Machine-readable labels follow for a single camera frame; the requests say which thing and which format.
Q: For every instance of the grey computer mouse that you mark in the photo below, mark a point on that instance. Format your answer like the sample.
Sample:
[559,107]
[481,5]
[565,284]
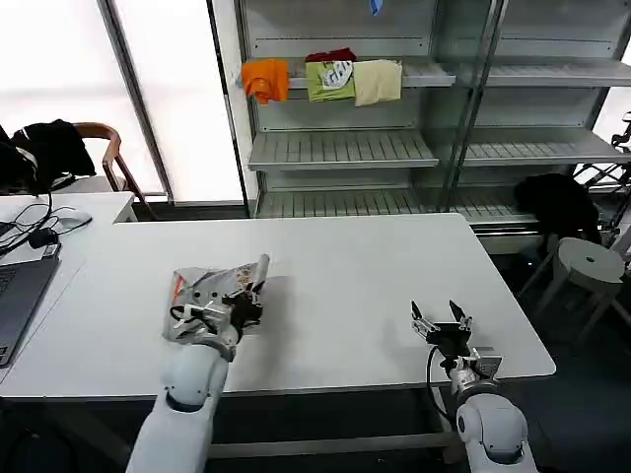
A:
[76,220]

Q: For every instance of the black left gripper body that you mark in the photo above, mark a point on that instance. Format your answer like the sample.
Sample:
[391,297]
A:
[242,311]

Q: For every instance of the round pale grey stool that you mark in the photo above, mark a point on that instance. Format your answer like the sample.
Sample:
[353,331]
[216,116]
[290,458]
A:
[589,261]

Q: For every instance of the white shirt with colourful print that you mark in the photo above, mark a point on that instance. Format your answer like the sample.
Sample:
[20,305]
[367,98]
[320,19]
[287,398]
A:
[197,282]

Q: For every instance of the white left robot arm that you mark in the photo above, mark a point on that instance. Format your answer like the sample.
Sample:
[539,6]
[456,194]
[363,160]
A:
[187,379]

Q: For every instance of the empty grey metal shelf rack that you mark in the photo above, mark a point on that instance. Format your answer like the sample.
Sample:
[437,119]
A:
[542,148]

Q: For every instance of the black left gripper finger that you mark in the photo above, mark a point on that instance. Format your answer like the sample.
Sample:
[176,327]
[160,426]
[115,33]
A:
[259,294]
[245,294]

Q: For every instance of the black metal folding cart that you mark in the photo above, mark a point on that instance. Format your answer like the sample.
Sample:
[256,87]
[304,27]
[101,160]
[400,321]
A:
[613,197]

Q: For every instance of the grey window frame post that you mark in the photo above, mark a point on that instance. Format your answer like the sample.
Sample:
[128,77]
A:
[138,108]

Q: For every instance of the grey shelf rack with clothes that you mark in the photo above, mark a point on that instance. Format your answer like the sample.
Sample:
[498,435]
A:
[345,148]

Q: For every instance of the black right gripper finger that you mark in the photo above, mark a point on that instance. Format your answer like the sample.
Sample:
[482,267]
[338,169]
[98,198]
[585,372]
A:
[461,317]
[420,322]

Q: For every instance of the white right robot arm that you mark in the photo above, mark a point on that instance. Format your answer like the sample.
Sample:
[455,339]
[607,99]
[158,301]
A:
[493,424]

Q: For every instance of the black jacket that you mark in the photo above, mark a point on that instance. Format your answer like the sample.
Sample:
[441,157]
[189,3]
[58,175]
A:
[54,148]

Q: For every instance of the black power adapter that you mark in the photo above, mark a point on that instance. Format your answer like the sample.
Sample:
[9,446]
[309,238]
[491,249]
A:
[43,240]

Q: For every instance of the dark grey laptop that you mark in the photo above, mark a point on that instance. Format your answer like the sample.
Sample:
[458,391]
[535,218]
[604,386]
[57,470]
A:
[24,300]

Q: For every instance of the brown wooden chair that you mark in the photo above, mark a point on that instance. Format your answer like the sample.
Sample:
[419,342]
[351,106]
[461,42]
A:
[114,148]

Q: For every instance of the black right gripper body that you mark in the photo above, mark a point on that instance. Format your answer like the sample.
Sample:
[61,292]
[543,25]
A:
[447,339]

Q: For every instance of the black bag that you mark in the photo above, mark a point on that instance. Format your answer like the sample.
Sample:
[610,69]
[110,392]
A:
[12,167]

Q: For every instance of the black garment heap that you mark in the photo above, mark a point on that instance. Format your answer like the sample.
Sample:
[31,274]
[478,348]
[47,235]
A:
[557,202]

